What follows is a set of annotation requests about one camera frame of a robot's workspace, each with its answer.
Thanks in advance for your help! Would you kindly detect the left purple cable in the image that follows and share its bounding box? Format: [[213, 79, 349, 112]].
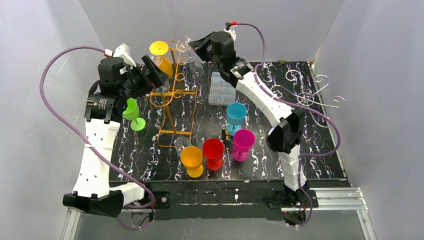
[[39, 45, 157, 231]]

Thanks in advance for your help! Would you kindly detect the magenta plastic wine glass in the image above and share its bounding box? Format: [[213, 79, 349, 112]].
[[232, 128, 256, 162]]

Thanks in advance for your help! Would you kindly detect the yellow foot orange glass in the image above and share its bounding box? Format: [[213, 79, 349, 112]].
[[149, 40, 174, 78]]

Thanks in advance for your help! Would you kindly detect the gold wire glass rack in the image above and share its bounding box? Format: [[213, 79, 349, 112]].
[[149, 41, 198, 148]]

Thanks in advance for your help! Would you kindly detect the blue plastic wine glass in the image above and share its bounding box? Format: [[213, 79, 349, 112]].
[[226, 102, 247, 136]]

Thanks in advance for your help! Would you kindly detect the red plastic wine glass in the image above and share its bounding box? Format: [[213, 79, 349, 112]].
[[202, 138, 225, 171]]

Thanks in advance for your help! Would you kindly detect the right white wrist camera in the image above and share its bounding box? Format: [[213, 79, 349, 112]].
[[224, 21, 237, 42]]

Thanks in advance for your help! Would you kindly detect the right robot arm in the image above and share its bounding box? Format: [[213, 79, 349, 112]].
[[188, 31, 313, 207]]

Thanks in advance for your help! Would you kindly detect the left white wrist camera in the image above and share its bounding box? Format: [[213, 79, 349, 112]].
[[104, 43, 136, 67]]

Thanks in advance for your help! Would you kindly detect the clear tumbler glass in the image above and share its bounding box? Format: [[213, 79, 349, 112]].
[[174, 136, 192, 156], [195, 129, 212, 149]]

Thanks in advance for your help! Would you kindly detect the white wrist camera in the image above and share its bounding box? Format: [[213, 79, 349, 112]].
[[104, 43, 136, 67], [224, 21, 237, 42]]

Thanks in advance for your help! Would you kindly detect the silver wire glass stand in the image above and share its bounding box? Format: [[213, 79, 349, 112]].
[[271, 69, 347, 129]]

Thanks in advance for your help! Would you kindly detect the yellow black screwdriver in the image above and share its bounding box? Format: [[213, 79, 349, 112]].
[[221, 128, 231, 171]]

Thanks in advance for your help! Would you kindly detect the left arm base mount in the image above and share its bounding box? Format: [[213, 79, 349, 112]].
[[120, 190, 171, 229]]

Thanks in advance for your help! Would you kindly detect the clear plastic compartment box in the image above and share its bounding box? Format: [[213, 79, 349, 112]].
[[208, 72, 236, 107]]

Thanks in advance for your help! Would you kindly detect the green plastic wine glass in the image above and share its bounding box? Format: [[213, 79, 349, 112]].
[[122, 98, 146, 131]]

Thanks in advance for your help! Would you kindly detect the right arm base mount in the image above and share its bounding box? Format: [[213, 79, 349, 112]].
[[263, 188, 319, 228]]

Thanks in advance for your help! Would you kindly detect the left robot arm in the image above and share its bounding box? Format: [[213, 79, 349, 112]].
[[62, 55, 169, 218]]

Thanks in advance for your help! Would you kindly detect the orange plastic wine glass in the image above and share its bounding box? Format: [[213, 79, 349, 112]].
[[180, 146, 204, 178]]

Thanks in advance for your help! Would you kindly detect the clear wine glass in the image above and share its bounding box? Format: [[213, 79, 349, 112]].
[[150, 55, 173, 93], [175, 36, 204, 78]]

